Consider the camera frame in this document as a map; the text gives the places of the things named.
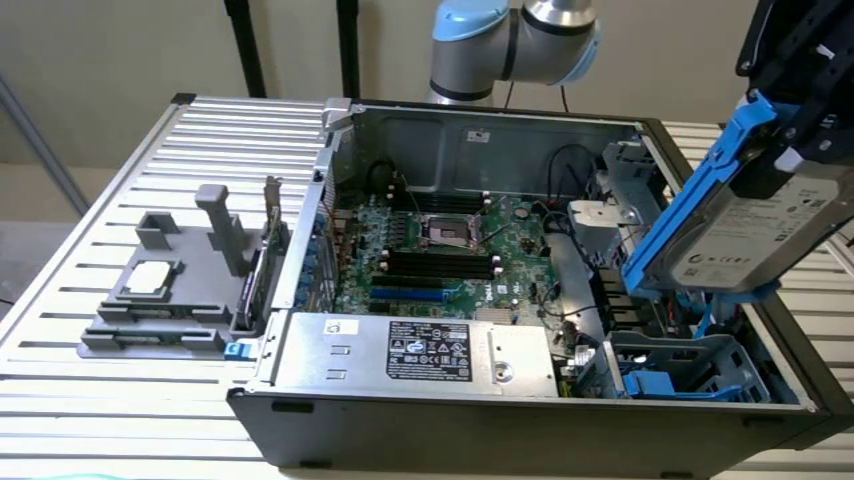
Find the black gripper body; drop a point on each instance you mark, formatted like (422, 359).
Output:
(817, 100)

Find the hard disk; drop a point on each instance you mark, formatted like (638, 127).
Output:
(734, 240)

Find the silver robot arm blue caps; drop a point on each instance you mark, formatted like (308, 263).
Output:
(467, 55)

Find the grey metal disk bay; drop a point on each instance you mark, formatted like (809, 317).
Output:
(694, 365)

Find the grey metal drive cage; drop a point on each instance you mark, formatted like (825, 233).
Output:
(630, 170)

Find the green motherboard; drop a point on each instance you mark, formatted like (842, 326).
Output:
(527, 280)

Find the socket locking lever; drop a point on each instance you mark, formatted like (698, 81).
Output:
(490, 235)

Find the blue caddy in bay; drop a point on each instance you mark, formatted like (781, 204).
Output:
(646, 384)

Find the black RAM slot bank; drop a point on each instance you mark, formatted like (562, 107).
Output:
(441, 264)
(446, 201)

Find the CPU socket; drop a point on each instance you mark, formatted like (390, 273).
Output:
(449, 232)

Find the silver chipset heat sink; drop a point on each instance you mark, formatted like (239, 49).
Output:
(497, 316)

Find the blue expansion slot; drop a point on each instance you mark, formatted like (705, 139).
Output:
(407, 294)

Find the black stand pole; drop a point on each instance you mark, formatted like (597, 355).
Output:
(247, 47)
(349, 47)

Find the silver power supply unit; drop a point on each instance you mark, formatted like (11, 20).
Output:
(374, 350)

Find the black open PC case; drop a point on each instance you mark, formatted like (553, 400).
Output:
(434, 435)

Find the grey parts rack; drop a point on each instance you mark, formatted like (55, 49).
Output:
(200, 280)

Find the silver CPU chip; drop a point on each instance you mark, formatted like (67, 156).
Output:
(150, 277)

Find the green RAM stick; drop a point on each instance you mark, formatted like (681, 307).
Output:
(150, 337)

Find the silver metal box bracket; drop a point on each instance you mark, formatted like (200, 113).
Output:
(593, 225)

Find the grey metal frame leg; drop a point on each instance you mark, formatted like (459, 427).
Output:
(40, 145)

